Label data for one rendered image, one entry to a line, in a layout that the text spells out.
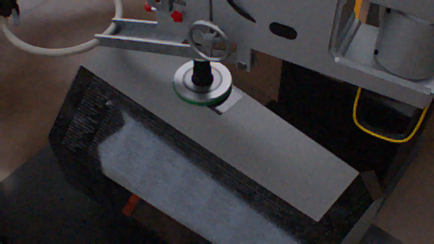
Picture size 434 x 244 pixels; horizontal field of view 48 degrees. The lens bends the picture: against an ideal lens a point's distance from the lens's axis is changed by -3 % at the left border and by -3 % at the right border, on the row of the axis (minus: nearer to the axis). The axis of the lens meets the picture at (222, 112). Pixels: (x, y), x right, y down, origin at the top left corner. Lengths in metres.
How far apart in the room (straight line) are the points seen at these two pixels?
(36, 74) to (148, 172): 1.65
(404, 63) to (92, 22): 2.60
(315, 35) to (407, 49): 0.24
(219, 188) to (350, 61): 0.61
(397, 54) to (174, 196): 0.89
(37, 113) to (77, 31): 0.74
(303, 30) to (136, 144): 0.79
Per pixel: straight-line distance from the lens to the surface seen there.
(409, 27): 1.29
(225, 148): 1.69
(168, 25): 1.62
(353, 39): 1.48
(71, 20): 3.66
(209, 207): 1.70
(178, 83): 1.86
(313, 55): 1.43
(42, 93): 3.18
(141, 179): 1.84
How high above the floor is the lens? 2.17
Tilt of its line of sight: 49 degrees down
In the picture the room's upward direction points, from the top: straight up
